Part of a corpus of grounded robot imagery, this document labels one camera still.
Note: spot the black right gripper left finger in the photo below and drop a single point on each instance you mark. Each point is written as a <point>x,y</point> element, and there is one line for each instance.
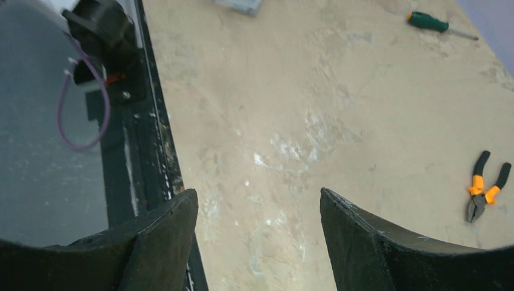
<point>149,252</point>

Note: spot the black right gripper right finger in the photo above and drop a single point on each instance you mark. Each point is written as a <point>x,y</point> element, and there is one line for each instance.
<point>368,252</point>

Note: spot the orange black pliers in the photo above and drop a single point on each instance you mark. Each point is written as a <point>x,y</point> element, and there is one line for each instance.
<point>479,195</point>

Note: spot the small dark object behind goblet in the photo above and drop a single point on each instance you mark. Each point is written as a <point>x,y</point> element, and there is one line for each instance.
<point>428,22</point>

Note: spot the clear plastic screw box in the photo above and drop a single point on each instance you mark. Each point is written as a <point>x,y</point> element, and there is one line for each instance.
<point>246,7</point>

